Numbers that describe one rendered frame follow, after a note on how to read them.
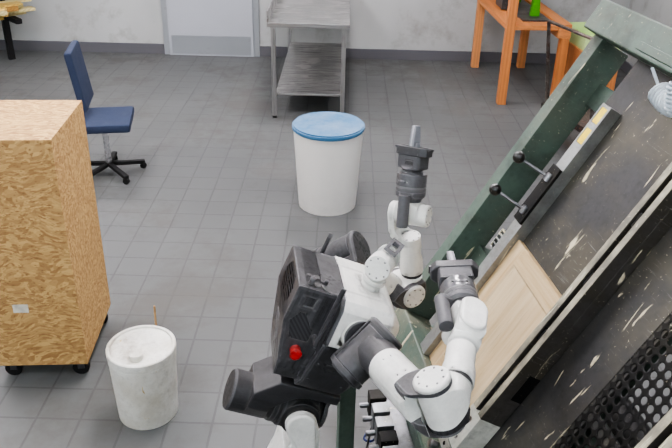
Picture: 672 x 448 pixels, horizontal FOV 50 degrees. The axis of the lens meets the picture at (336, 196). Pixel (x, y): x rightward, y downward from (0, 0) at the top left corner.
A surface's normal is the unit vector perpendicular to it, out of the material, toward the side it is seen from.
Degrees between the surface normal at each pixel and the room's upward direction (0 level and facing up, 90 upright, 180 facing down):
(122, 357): 0
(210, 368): 0
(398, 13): 90
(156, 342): 0
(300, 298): 90
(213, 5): 90
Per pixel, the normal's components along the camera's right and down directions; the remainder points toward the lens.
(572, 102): 0.13, 0.44
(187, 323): 0.02, -0.90
